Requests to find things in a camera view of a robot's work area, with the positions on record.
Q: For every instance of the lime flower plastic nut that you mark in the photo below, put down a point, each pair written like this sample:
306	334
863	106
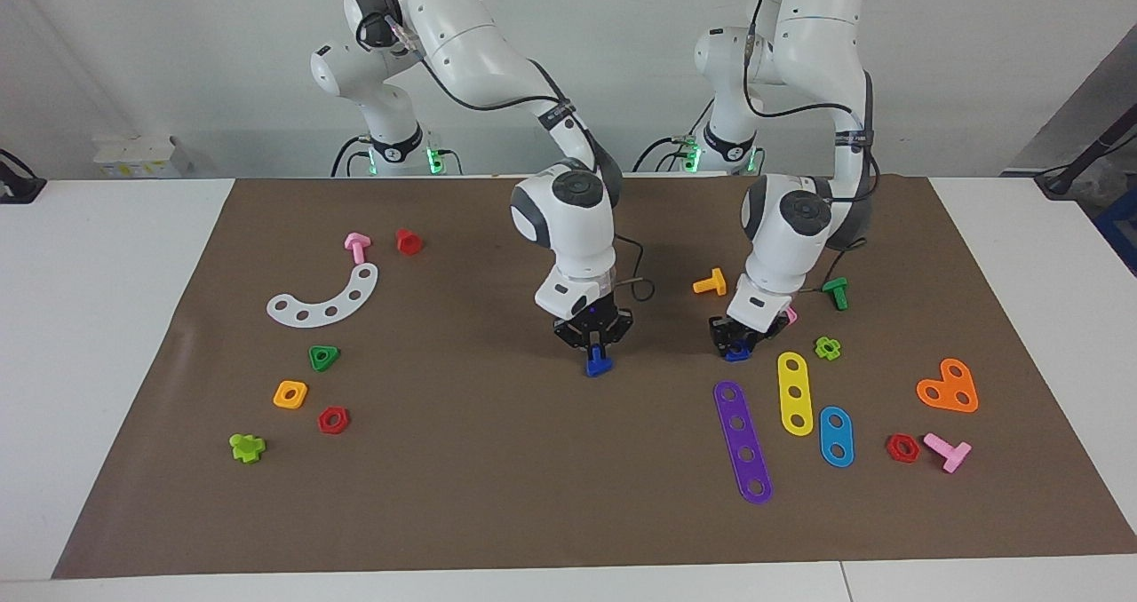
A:
820	346

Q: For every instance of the blue square plastic nut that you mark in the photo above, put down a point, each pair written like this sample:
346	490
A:
735	356

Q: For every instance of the red hexagon plastic nut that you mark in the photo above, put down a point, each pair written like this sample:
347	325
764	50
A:
344	423
893	451

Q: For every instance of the yellow three-hole strip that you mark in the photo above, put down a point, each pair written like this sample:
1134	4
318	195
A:
794	380

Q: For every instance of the red plastic screw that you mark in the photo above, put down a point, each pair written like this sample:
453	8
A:
409	242

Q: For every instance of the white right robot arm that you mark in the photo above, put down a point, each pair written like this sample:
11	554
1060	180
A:
568	220

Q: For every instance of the green plastic screw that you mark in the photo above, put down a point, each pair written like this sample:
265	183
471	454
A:
836	293

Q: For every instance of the black table clamp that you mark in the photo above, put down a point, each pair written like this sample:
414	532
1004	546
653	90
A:
18	185

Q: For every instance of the blue two-hole strip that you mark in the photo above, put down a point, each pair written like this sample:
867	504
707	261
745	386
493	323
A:
836	436

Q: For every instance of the lime cross-head plastic screw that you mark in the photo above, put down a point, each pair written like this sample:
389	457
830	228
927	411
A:
247	447

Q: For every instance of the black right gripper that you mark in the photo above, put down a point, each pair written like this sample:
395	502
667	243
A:
593	322

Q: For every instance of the blue plastic screw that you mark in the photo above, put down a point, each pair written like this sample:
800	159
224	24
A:
599	368

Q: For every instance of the orange square plastic nut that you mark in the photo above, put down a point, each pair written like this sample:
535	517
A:
302	389

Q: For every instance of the green triangle plastic nut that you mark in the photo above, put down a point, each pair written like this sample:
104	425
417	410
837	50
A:
334	352

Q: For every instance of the white curved perforated plate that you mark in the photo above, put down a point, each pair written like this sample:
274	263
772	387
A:
317	315

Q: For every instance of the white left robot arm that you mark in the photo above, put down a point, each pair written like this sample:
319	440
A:
791	229

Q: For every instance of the black stand with pole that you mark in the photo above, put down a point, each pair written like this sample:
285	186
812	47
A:
1088	154

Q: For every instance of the orange heart-shaped plate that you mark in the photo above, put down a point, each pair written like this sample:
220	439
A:
950	389

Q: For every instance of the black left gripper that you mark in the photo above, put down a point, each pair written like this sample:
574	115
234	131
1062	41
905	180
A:
746	334

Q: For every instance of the white cardboard box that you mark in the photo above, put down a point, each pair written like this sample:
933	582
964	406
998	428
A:
133	156

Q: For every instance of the orange plastic screw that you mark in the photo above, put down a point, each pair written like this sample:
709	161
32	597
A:
711	283

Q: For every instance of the blue crate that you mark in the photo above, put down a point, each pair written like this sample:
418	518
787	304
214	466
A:
1121	229

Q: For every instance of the pink plastic screw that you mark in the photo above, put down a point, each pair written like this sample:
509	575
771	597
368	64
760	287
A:
357	247
947	451

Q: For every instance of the brown table mat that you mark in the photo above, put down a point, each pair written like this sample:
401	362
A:
551	460

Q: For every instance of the purple four-hole strip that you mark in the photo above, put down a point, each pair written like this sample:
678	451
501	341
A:
742	438

